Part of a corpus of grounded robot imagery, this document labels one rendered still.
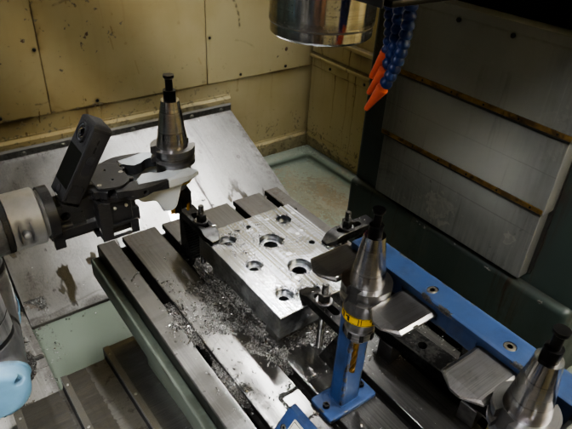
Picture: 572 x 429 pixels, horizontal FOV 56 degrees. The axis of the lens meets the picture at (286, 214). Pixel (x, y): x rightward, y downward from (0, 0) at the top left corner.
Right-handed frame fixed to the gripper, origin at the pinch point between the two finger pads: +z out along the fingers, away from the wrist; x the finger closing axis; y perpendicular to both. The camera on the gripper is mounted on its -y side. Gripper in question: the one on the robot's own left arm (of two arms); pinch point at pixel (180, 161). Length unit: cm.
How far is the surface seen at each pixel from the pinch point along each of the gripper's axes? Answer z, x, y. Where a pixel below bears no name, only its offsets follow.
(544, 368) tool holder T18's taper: 8, 54, -2
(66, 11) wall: 15, -100, 2
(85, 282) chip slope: -5, -55, 61
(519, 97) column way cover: 67, 12, -1
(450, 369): 7.1, 46.0, 5.2
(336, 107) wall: 106, -83, 44
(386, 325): 6.0, 37.6, 5.3
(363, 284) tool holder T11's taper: 7.0, 32.5, 3.5
